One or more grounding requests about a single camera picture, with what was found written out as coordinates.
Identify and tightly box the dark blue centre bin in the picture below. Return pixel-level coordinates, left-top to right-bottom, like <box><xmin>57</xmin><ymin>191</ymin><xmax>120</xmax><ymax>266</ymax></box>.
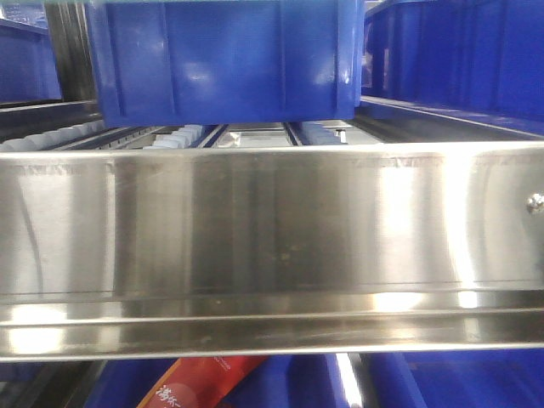
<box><xmin>85</xmin><ymin>1</ymin><xmax>365</xmax><ymax>127</ymax></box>

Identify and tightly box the dark blue bin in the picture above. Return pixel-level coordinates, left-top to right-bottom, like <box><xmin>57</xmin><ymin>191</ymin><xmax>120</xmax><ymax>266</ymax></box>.
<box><xmin>369</xmin><ymin>348</ymin><xmax>543</xmax><ymax>407</ymax></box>
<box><xmin>84</xmin><ymin>354</ymin><xmax>349</xmax><ymax>407</ymax></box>
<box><xmin>85</xmin><ymin>1</ymin><xmax>365</xmax><ymax>127</ymax></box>
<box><xmin>1</xmin><ymin>20</ymin><xmax>61</xmax><ymax>103</ymax></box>
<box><xmin>363</xmin><ymin>1</ymin><xmax>543</xmax><ymax>121</ymax></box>

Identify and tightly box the dark blue bin left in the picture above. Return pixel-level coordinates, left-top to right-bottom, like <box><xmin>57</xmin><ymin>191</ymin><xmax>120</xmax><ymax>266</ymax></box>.
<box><xmin>1</xmin><ymin>20</ymin><xmax>61</xmax><ymax>103</ymax></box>

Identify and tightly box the dark blue lower right bin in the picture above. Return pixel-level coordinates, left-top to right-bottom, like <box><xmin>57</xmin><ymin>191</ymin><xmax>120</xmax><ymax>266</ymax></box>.
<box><xmin>369</xmin><ymin>348</ymin><xmax>543</xmax><ymax>407</ymax></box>

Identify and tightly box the white roller track centre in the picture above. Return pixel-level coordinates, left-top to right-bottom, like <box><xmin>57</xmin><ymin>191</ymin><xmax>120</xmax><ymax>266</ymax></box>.
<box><xmin>144</xmin><ymin>124</ymin><xmax>204</xmax><ymax>150</ymax></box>

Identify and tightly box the white roller track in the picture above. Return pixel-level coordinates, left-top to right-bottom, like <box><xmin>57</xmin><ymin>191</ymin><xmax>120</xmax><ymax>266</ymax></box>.
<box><xmin>1</xmin><ymin>120</ymin><xmax>105</xmax><ymax>152</ymax></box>
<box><xmin>144</xmin><ymin>124</ymin><xmax>204</xmax><ymax>150</ymax></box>

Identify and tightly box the red printed package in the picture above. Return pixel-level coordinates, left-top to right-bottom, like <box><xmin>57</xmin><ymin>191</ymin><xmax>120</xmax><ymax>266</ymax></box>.
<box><xmin>139</xmin><ymin>355</ymin><xmax>268</xmax><ymax>408</ymax></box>

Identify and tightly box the white roller track left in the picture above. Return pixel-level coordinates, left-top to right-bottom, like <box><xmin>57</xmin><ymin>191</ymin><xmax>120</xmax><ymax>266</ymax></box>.
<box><xmin>1</xmin><ymin>120</ymin><xmax>105</xmax><ymax>152</ymax></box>

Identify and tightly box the round metal bolt head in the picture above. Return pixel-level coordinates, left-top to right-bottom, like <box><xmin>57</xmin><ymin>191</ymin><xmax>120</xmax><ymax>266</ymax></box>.
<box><xmin>526</xmin><ymin>193</ymin><xmax>544</xmax><ymax>214</ymax></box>

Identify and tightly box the stainless steel shelf rail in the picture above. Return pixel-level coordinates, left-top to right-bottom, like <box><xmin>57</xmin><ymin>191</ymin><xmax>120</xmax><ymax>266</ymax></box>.
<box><xmin>1</xmin><ymin>142</ymin><xmax>543</xmax><ymax>361</ymax></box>

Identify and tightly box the steel upright post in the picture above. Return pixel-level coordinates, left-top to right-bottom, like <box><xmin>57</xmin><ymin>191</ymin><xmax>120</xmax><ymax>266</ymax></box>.
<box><xmin>335</xmin><ymin>353</ymin><xmax>366</xmax><ymax>408</ymax></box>

